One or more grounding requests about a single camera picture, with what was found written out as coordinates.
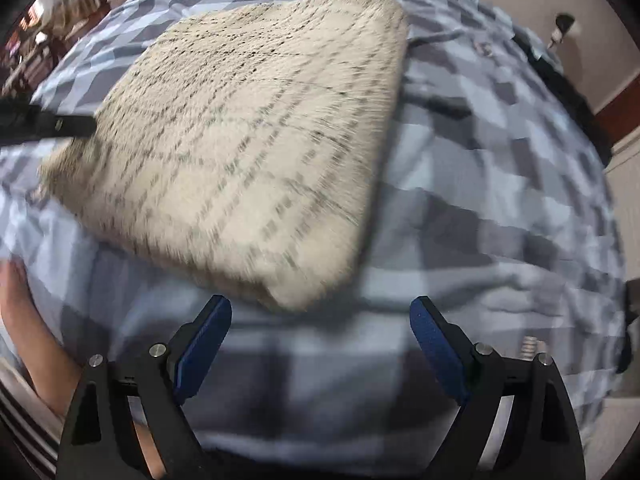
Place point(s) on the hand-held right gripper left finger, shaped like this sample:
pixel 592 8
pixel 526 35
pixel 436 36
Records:
pixel 202 350

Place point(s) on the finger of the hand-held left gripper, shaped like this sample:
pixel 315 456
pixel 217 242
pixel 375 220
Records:
pixel 45 124

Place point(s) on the wooden furniture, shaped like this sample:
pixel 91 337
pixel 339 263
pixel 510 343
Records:
pixel 30 55

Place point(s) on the small dark wall fixture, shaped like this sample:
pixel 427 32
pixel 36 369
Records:
pixel 562 27

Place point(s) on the dark cloth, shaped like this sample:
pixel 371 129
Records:
pixel 575 105

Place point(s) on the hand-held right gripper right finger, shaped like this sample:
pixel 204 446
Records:
pixel 440 350

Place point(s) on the cream checked tweed garment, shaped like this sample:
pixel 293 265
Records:
pixel 240 135

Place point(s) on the striped clothing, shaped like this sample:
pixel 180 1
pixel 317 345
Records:
pixel 25 435

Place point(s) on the blue grey checked bed sheet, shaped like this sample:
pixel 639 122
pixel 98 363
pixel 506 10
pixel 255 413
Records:
pixel 475 210

